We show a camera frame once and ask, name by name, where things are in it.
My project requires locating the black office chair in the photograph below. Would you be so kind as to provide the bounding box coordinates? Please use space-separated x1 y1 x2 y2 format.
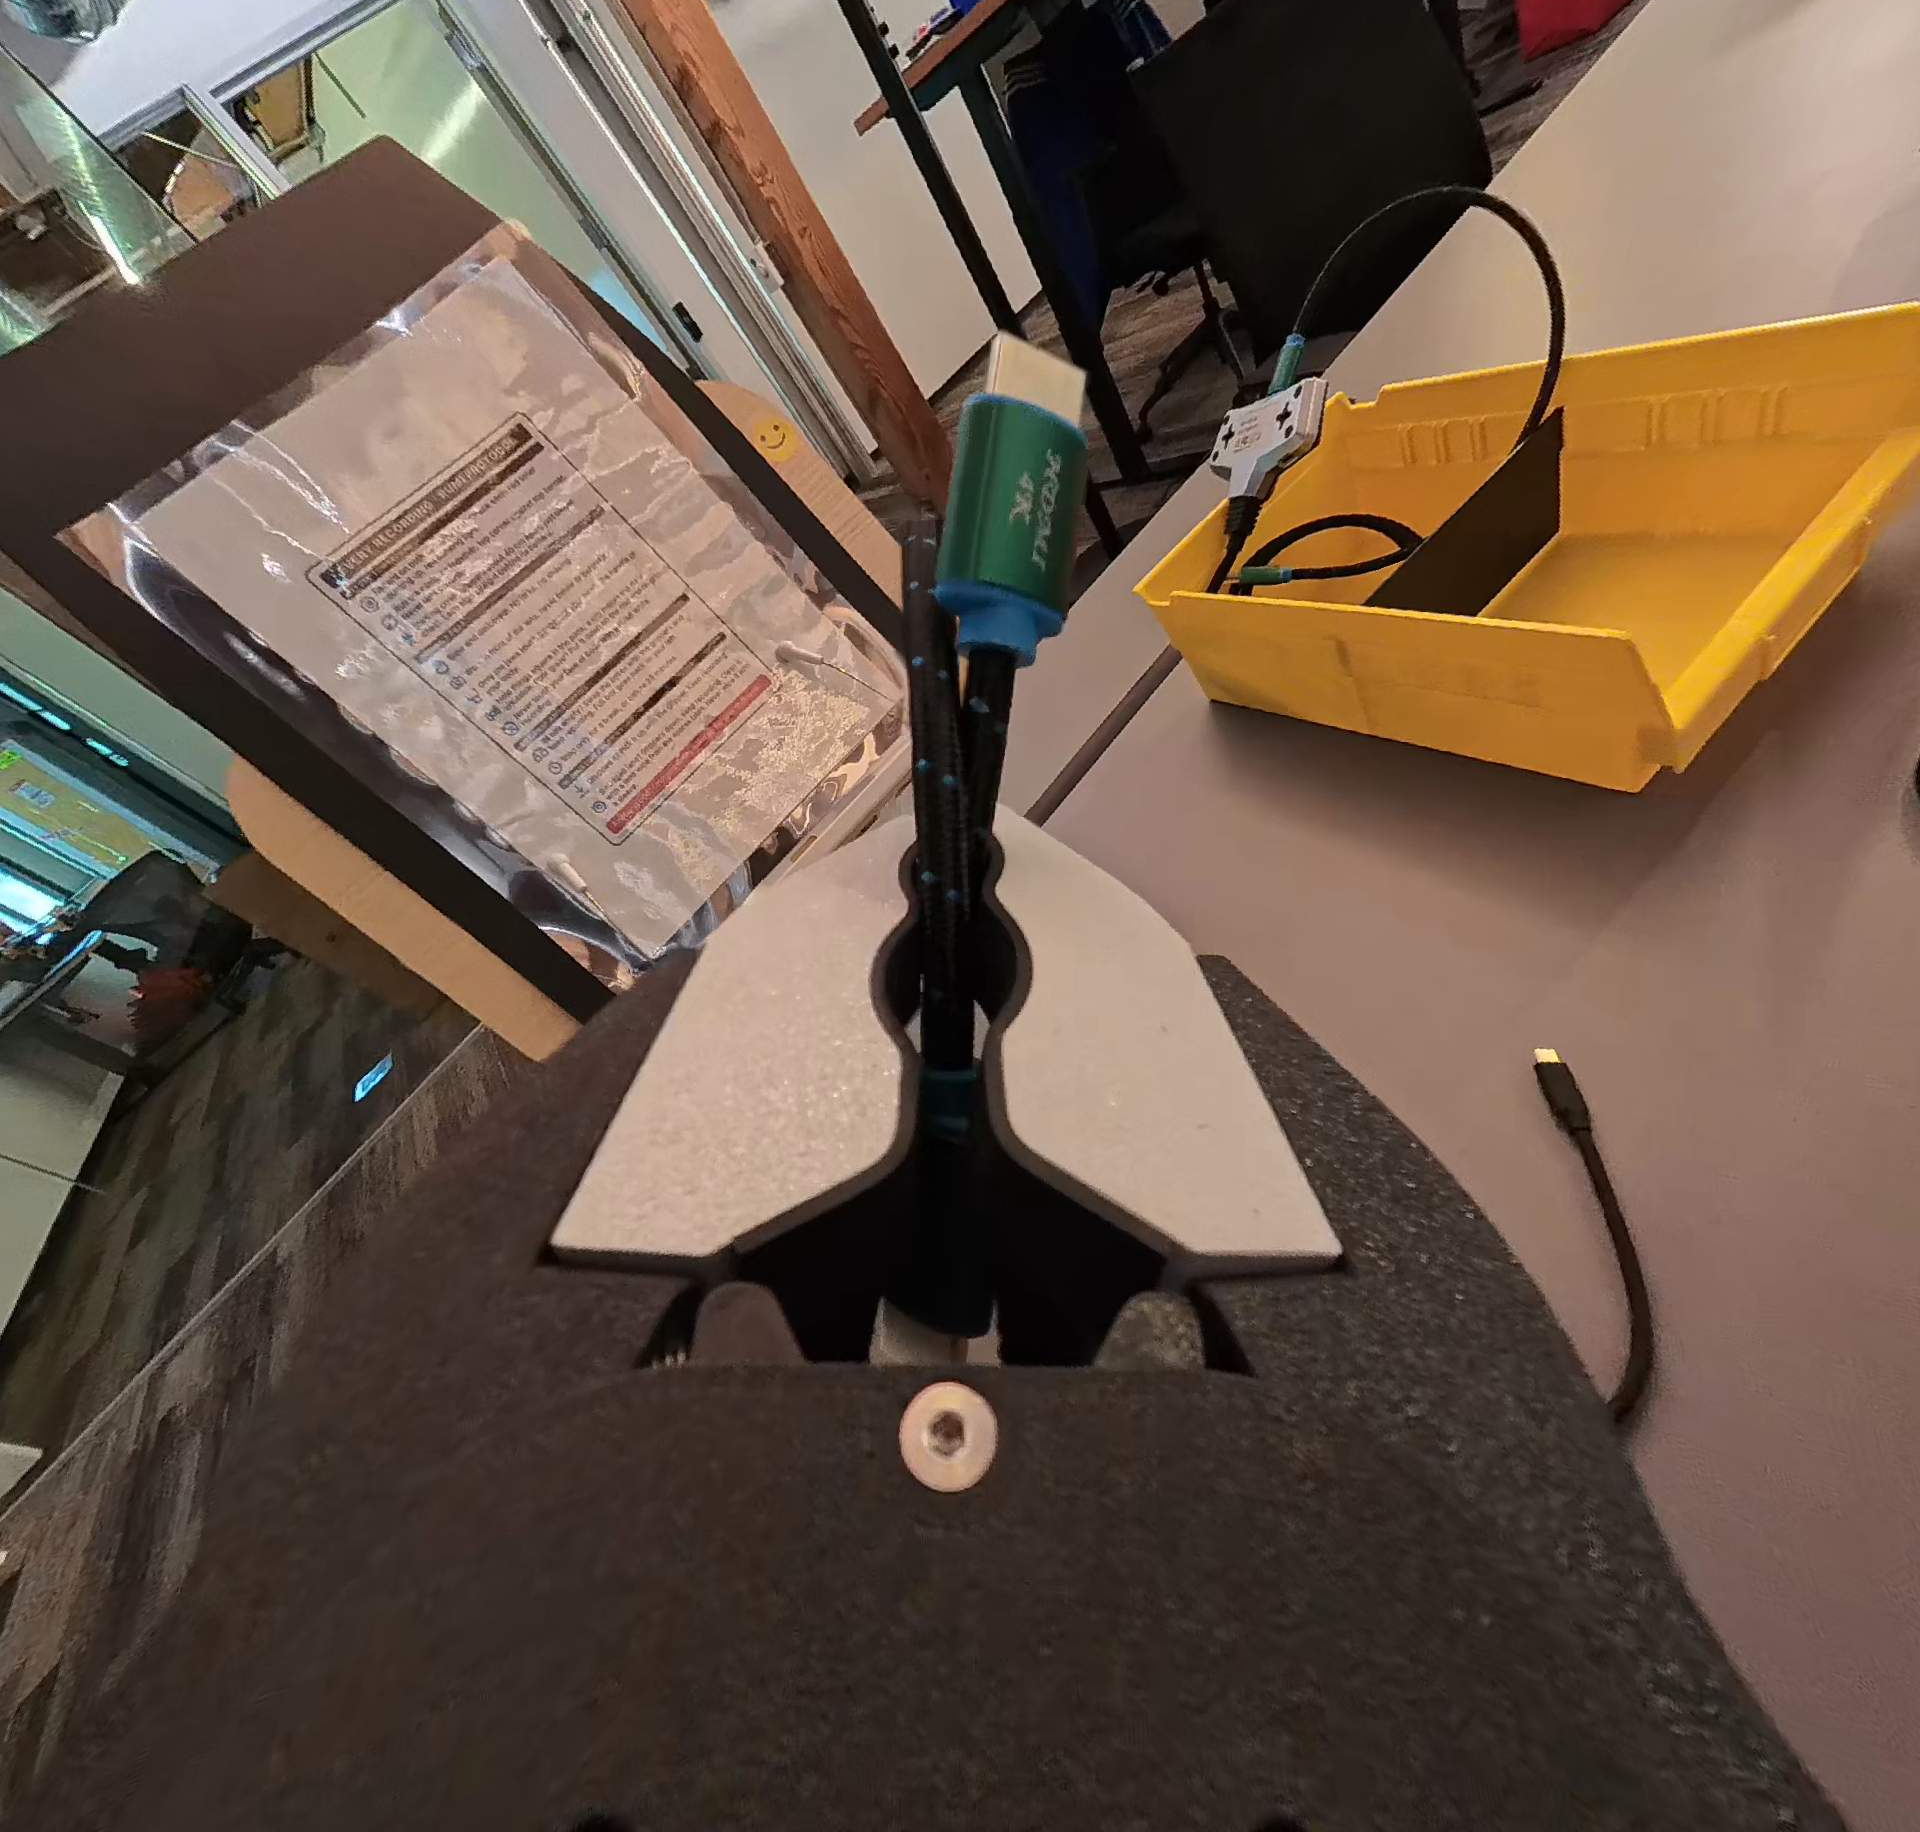
1125 0 1494 365

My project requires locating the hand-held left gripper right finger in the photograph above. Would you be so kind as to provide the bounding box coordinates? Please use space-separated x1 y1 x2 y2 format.
975 810 1343 1279

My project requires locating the black braided hdmi cable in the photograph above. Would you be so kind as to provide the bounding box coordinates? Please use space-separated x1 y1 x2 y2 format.
1217 187 1569 599
870 332 1089 1369

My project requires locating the wooden table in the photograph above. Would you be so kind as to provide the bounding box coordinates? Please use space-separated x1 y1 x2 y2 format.
855 0 1217 491

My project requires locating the instruction board with plastic cover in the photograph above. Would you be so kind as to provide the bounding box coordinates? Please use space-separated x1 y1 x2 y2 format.
0 138 917 1061

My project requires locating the yellow plastic bin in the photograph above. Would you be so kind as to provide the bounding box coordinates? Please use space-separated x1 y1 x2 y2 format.
1132 302 1920 795

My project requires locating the white hdmi adapter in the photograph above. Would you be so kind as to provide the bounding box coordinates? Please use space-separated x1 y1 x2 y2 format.
1207 377 1335 501

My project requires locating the office chair with blue jacket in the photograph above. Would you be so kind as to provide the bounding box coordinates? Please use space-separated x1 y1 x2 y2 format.
1003 3 1202 410

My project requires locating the black bin divider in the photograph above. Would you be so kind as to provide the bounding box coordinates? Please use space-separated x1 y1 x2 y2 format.
1363 407 1566 620

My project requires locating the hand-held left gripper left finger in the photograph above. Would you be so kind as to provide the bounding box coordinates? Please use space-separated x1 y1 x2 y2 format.
546 830 920 1270

